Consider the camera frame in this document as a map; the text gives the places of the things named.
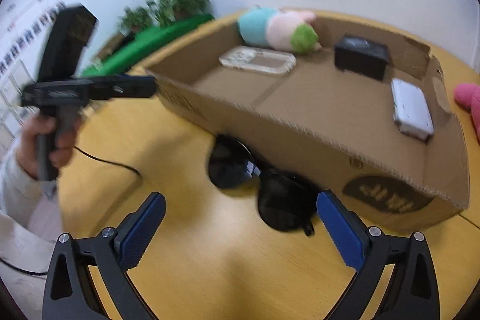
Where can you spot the brown cardboard box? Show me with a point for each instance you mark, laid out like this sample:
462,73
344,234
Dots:
334,127

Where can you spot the pink plush toy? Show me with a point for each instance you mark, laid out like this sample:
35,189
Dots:
467,96

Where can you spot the clear handheld game console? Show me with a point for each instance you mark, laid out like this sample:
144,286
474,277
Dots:
266,61

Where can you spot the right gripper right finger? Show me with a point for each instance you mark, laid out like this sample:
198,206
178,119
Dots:
412,291

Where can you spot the left hand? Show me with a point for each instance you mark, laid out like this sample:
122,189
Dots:
40,148

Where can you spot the pig plush teal dress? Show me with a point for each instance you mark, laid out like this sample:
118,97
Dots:
282,30

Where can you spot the white plastic case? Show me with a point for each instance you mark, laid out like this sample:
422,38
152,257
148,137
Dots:
411,112

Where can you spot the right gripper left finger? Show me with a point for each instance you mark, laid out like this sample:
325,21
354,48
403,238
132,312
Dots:
70,292

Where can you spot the black sunglasses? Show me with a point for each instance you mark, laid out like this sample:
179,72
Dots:
286,201

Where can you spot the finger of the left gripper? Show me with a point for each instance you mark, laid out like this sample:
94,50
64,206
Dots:
109,87

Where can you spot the black charger box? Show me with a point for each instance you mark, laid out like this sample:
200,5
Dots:
362,56

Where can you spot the green potted plant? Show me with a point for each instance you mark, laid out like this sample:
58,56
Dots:
162,13

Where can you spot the green cloth surface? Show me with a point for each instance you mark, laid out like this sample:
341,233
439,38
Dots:
144,44

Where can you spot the white sleeve left forearm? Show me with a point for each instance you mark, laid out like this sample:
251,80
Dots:
25,202

